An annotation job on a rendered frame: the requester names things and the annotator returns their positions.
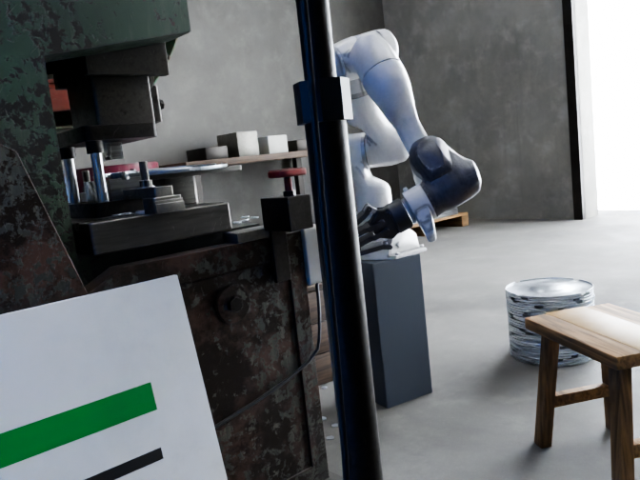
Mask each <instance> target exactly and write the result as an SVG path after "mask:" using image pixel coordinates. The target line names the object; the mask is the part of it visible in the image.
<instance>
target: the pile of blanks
mask: <svg viewBox="0 0 640 480"><path fill-rule="evenodd" d="M506 298H507V299H506V301H507V313H508V324H509V327H508V329H509V340H510V355H511V356H512V357H513V358H514V359H516V360H518V361H520V362H523V363H527V364H533V365H535V366H539V363H540V349H541V335H540V334H537V333H535V332H533V331H531V330H528V329H526V327H525V318H527V317H531V316H536V315H542V314H546V313H547V312H552V311H558V310H567V309H573V308H579V307H590V306H594V298H595V295H594V293H593V290H592V291H590V292H588V293H585V294H581V295H577V296H572V297H566V298H553V299H536V298H525V297H520V296H515V295H511V294H509V293H507V292H506ZM590 360H592V359H591V358H589V357H587V356H585V355H583V354H581V353H579V352H577V351H574V350H571V349H569V348H567V347H565V346H562V345H560V344H559V354H558V367H566V366H574V365H579V364H583V363H586V362H589V361H590Z"/></svg>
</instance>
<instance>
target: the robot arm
mask: <svg viewBox="0 0 640 480"><path fill-rule="evenodd" d="M333 49H334V59H335V67H336V77H339V76H341V77H347V78H349V79H350V97H351V106H352V115H353V119H351V120H348V121H347V123H348V124H349V125H351V126H353V127H356V128H358V129H360V130H362V131H363V132H362V133H353V134H348V138H349V148H350V165H351V175H352V184H353V189H354V195H355V201H356V207H357V212H358V213H357V214H356V221H357V227H358V228H357V230H358V239H359V249H360V258H361V260H387V259H398V258H402V257H406V256H409V255H413V254H415V253H419V252H423V251H426V250H427V248H425V247H424V245H419V244H418V240H417V236H416V233H415V232H414V231H413V230H411V229H410V228H412V226H413V224H414V223H416V222H417V223H418V225H419V226H420V228H421V230H422V231H423V232H424V234H425V236H426V237H427V239H428V241H429V242H433V241H435V240H436V230H435V224H434V222H433V219H435V218H436V217H438V216H439V215H441V214H442V213H443V212H444V211H446V210H452V209H455V208H456V207H458V206H460V205H462V204H463V203H465V202H467V201H468V200H470V199H471V198H472V197H473V196H475V195H476V194H477V193H478V192H479V191H480V189H481V177H480V174H479V170H478V168H477V167H476V165H475V164H474V162H473V161H472V160H469V159H467V158H465V157H463V156H461V155H459V154H458V153H457V152H455V151H454V150H453V149H451V148H450V147H449V146H448V145H446V143H445V142H444V141H443V140H442V139H440V138H438V137H435V136H427V134H426V132H425V130H424V129H423V127H422V125H421V123H420V121H419V119H418V116H417V112H416V109H415V106H414V100H413V95H412V90H411V85H410V79H409V77H408V74H407V72H406V69H405V68H404V66H403V64H402V63H401V61H400V59H399V58H398V44H397V41H396V39H395V37H394V36H393V34H392V33H391V32H390V31H389V30H385V29H382V30H372V31H368V32H365V33H361V34H358V35H355V36H351V37H349V38H346V39H343V40H341V41H339V42H337V43H335V44H333ZM382 112H383V113H382ZM384 115H385V116H386V117H387V118H386V117H385V116H384ZM387 119H388V120H389V121H388V120H387ZM408 158H409V159H410V168H411V171H412V174H413V179H414V182H415V185H416V186H414V187H412V188H411V189H409V190H408V188H407V187H405V188H403V191H404V192H403V193H402V194H403V196H404V198H403V199H401V200H400V199H398V198H397V199H395V200H394V201H392V200H391V192H390V186H389V184H388V183H386V182H385V181H383V180H381V179H378V178H376V177H374V176H372V174H371V172H370V168H377V167H385V166H392V165H395V164H398V163H401V162H404V161H406V160H407V159H408ZM401 201H402V202H401ZM402 203H403V204H402ZM403 205H404V206H403ZM411 220H412V221H411ZM412 223H413V224H412Z"/></svg>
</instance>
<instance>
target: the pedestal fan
mask: <svg viewBox="0 0 640 480"><path fill-rule="evenodd" d="M295 2H296V10H297V19H298V28H299V36H300V45H301V53H302V62H303V71H304V79H305V81H300V82H297V83H296V84H294V85H293V93H294V102H295V110H296V119H297V126H305V133H306V141H307V150H308V158H309V167H310V182H311V191H312V200H313V208H314V217H315V226H316V234H317V243H318V250H319V259H320V268H321V276H322V285H323V293H324V302H325V311H326V319H327V327H328V336H329V344H330V360H331V369H332V378H333V386H334V395H335V403H336V411H337V420H338V429H339V437H340V446H341V456H342V472H343V480H384V478H383V470H382V460H381V451H380V442H379V432H378V424H377V414H376V405H375V396H374V386H373V377H372V368H371V359H370V341H369V332H368V322H367V314H366V304H365V294H364V286H363V276H362V267H361V258H360V249H359V239H358V230H357V221H356V211H355V203H354V193H353V184H352V175H351V165H350V148H349V138H348V129H347V121H348V120H351V119H353V115H352V106H351V97H350V79H349V78H347V77H341V76H339V77H336V67H335V59H334V49H333V41H332V31H331V22H330V5H329V0H295Z"/></svg>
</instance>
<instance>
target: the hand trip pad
mask: <svg viewBox="0 0 640 480"><path fill-rule="evenodd" d="M306 173H307V171H306V168H303V167H301V168H291V169H282V170H269V172H268V176H269V178H270V179H271V178H283V177H285V178H284V182H285V191H289V190H293V188H292V180H291V176H298V175H305V174H306Z"/></svg>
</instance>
